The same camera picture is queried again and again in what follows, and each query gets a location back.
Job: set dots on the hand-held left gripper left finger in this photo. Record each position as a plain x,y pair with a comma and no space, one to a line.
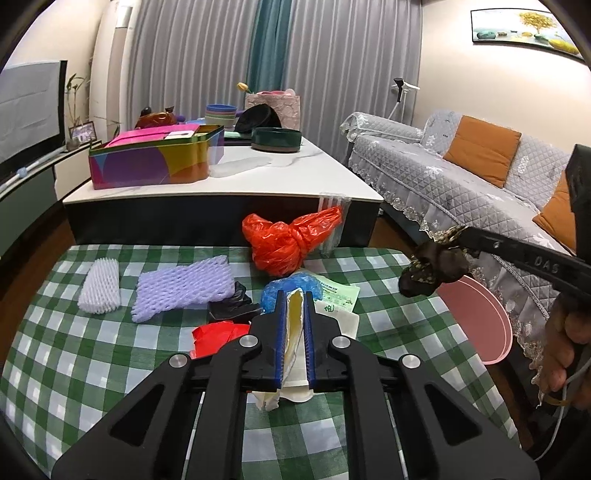
278,341

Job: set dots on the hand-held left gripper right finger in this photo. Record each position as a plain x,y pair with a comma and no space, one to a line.
308,341

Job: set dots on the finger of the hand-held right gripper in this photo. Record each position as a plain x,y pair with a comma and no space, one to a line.
521,254

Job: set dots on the cream paper wrapper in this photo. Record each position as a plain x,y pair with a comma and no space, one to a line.
293,323

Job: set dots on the pink round bin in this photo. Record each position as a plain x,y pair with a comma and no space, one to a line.
480,318

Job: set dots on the brown patterned wrapper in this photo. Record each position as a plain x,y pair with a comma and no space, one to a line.
431,267

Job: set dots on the red plastic bag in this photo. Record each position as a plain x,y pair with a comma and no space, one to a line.
281,244

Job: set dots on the person's right hand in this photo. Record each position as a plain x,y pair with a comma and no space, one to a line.
565,341

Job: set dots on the orange cushion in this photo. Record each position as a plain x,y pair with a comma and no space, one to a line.
556,217
485,150

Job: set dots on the blue plastic bag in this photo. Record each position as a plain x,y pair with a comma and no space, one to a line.
272,295

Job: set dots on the white green printed packet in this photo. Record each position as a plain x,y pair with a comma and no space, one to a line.
339,295

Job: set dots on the black plastic bag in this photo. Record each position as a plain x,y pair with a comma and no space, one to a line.
231,304

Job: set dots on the red wrapper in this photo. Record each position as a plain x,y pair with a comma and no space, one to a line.
214,339

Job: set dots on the purple foam net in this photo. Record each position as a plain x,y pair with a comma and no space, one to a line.
184,286

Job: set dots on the grey quilted sofa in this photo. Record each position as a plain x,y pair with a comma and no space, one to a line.
415,166

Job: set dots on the clear plastic tube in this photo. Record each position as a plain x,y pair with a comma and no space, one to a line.
334,203

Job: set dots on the white marble coffee table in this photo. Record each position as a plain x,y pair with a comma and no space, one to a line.
286,175

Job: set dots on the white foam net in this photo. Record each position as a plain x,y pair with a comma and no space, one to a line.
99,286

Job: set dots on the green checked tablecloth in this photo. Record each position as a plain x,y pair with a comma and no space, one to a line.
83,360

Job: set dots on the white floor lamp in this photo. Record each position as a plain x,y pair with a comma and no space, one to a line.
400,92

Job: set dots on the dark green round bowl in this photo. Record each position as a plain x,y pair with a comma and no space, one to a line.
277,138

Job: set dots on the colourful tin box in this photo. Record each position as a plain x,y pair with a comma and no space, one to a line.
147,161

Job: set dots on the black hat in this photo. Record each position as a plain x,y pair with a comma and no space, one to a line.
256,120

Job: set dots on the pink lace basket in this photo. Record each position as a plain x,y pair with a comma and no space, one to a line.
288,110

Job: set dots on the stack of coloured bowls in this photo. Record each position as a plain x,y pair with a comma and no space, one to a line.
220,115

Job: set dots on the brown teapot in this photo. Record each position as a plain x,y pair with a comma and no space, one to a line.
154,119

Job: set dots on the yellow tulip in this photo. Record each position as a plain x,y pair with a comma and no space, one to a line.
242,86

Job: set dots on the grey curtain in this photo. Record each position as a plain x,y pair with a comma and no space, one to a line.
346,55

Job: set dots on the television cabinet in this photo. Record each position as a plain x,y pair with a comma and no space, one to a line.
27,207

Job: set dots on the teal curtain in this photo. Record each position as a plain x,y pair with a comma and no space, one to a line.
270,41

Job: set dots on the white standing air conditioner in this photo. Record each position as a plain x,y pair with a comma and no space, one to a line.
121,69

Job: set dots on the bamboo plant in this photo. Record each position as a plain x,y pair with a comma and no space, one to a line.
74,101

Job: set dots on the television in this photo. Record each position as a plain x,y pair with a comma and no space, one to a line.
27,110

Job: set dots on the framed wall painting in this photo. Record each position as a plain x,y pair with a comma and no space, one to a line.
517,30

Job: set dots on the photo frame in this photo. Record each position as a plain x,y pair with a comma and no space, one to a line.
82,131

